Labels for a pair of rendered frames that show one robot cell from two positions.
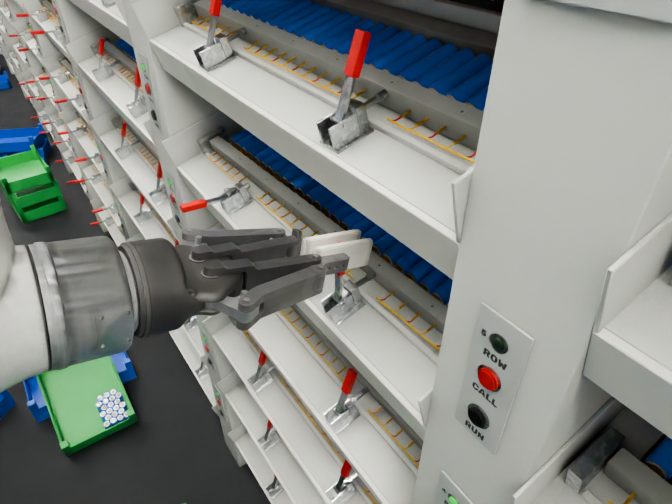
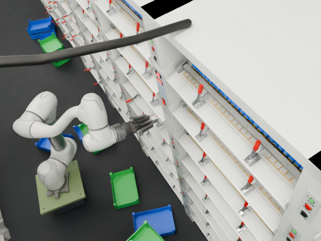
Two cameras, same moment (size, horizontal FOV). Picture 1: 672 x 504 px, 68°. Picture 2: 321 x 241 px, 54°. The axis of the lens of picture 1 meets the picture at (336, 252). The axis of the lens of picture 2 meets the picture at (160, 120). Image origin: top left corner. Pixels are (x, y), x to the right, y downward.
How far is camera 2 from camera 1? 1.27 m
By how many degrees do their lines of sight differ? 18
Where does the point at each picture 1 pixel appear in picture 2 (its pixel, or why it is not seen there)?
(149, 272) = (126, 128)
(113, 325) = (123, 136)
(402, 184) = (161, 115)
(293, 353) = (154, 130)
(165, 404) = not seen: hidden behind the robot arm
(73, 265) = (117, 129)
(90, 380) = not seen: hidden behind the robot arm
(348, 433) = (165, 148)
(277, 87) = (143, 86)
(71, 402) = not seen: hidden behind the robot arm
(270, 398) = (152, 138)
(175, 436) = (126, 147)
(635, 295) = (181, 135)
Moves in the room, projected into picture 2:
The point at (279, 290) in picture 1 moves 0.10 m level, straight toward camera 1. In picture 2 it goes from (145, 128) to (146, 144)
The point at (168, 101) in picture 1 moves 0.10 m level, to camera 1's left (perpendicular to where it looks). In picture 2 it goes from (119, 71) to (103, 72)
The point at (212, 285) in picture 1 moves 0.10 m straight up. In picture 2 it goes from (135, 129) to (131, 117)
